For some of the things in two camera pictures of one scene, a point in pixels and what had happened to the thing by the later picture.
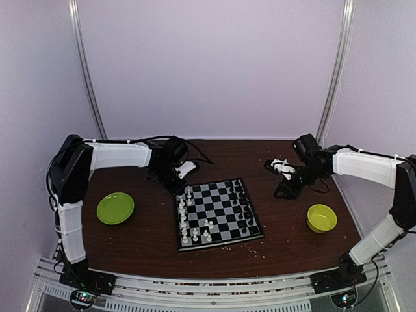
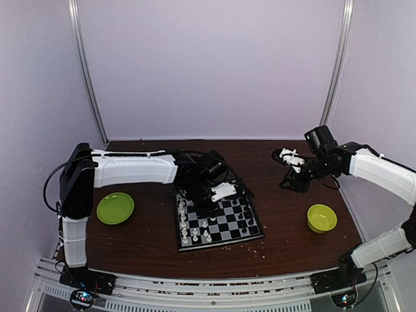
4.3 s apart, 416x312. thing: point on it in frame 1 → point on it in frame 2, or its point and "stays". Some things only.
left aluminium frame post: [75, 19] stays
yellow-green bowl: [321, 218] stays
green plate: [115, 207] stays
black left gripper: [176, 188] → [201, 212]
